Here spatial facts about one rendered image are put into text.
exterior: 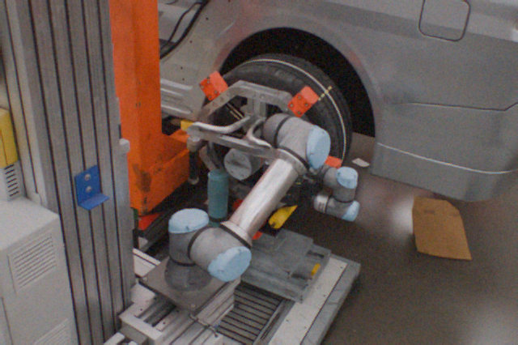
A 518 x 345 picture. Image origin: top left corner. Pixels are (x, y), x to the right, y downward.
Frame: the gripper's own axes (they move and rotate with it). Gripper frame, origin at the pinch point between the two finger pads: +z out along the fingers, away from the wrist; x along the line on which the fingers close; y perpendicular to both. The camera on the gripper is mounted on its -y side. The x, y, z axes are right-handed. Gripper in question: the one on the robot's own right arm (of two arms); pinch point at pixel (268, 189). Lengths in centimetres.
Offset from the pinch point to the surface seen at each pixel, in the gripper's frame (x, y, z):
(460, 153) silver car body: -46, 13, -62
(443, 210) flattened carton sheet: -151, -80, -55
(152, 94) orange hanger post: -4, 24, 56
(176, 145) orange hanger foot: -24, -9, 58
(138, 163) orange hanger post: 6, -4, 57
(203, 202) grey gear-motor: -29, -40, 46
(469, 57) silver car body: -45, 52, -56
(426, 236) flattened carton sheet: -120, -81, -51
